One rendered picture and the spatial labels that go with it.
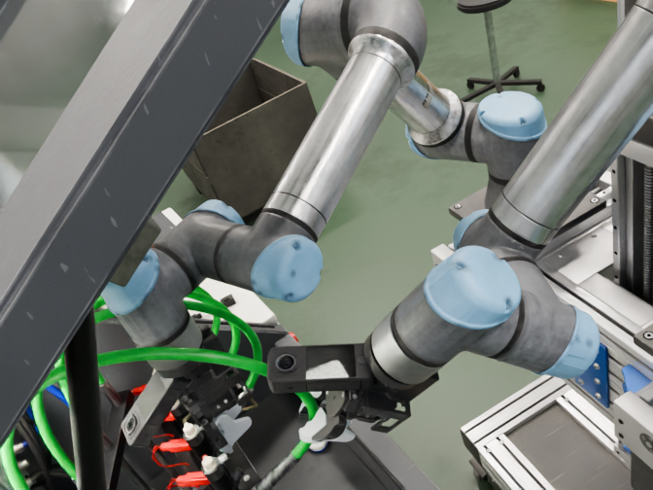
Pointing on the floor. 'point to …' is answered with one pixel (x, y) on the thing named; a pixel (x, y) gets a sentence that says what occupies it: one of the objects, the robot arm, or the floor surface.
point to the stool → (492, 52)
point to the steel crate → (252, 139)
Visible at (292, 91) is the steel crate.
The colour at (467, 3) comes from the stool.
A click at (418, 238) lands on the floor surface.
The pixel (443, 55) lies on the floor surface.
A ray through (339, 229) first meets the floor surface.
